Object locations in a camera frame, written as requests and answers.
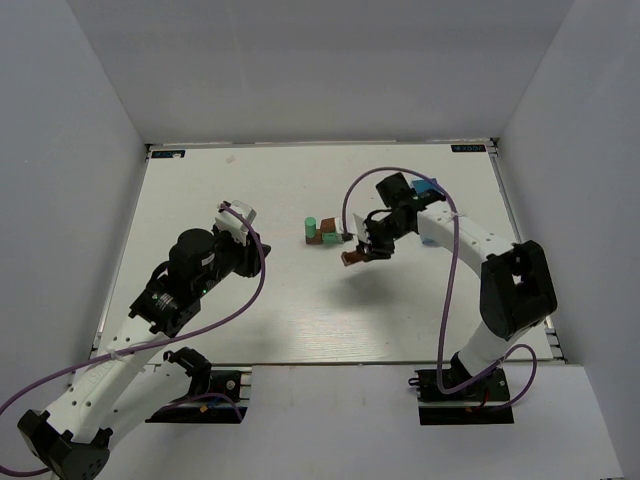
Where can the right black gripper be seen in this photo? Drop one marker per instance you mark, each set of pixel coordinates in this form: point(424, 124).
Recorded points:
point(377, 240)

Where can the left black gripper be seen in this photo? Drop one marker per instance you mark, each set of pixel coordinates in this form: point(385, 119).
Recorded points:
point(252, 257)

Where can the brown arch block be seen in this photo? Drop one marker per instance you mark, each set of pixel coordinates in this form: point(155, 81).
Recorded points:
point(350, 258)

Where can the brown small block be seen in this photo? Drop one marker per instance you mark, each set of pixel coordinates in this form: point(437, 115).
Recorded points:
point(329, 225)

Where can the green small block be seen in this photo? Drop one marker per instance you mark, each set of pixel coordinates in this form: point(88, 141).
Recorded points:
point(310, 227)

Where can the blue plastic box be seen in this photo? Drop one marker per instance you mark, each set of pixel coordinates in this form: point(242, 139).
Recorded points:
point(427, 187)

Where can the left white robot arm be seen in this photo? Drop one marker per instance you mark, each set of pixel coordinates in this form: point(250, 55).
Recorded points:
point(136, 375)

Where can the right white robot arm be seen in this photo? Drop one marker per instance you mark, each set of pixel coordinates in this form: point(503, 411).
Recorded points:
point(516, 289)

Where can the left blue corner label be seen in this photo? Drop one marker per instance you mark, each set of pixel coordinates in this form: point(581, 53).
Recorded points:
point(168, 154)

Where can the blue corner label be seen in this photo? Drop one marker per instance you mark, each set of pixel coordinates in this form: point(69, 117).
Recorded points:
point(468, 148)
point(168, 154)

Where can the right blue corner label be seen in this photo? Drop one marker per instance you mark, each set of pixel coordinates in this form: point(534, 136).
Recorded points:
point(468, 148)

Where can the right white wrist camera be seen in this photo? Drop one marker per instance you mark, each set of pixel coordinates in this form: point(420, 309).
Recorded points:
point(355, 225)

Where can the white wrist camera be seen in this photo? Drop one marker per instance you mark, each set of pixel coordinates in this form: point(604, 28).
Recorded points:
point(235, 217)
point(355, 225)

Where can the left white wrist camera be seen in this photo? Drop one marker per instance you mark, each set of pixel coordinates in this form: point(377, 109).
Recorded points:
point(235, 217)

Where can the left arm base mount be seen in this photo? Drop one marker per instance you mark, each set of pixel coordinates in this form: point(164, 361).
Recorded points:
point(225, 402)

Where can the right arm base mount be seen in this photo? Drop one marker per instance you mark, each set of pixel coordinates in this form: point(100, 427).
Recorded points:
point(479, 404)

